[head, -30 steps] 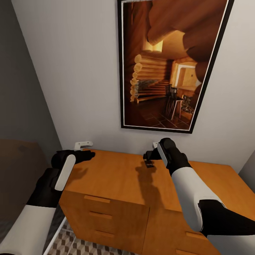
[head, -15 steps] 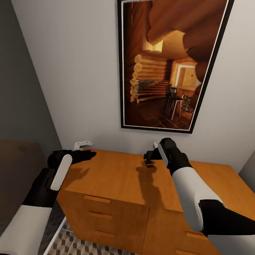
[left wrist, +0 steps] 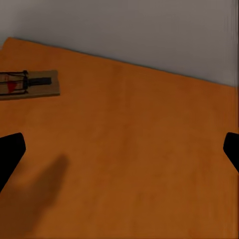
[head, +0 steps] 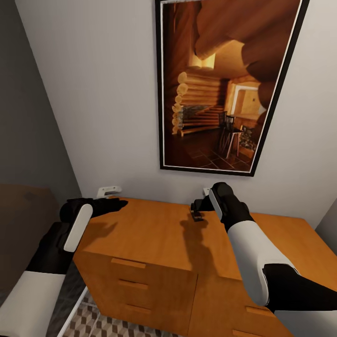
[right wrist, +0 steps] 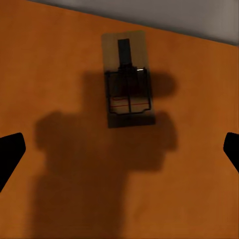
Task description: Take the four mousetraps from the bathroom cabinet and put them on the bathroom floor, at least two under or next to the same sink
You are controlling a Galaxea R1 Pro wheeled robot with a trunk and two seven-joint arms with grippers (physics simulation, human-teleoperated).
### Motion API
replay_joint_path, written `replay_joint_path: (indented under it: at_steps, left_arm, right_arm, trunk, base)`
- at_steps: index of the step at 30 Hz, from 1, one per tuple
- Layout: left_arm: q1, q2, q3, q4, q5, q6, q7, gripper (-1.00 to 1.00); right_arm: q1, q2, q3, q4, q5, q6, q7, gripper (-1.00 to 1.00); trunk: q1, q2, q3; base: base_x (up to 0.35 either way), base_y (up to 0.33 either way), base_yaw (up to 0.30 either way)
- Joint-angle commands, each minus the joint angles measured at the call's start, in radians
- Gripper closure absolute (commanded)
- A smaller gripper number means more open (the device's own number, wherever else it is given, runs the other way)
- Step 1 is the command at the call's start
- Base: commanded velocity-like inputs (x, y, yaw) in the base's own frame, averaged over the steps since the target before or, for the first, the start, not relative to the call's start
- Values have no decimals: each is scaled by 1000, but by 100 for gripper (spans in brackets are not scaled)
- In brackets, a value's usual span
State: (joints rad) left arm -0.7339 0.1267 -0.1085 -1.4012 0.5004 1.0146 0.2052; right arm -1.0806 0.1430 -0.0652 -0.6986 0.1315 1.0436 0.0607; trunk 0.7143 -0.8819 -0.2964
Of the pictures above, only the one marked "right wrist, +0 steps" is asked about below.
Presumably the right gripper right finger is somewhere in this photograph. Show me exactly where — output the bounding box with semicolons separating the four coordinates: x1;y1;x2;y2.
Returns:
223;132;239;172

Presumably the mousetrap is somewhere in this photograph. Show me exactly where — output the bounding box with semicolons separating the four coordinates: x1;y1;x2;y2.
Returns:
101;30;156;128

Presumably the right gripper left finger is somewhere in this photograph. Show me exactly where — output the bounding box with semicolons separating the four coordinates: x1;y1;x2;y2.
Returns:
0;132;26;192

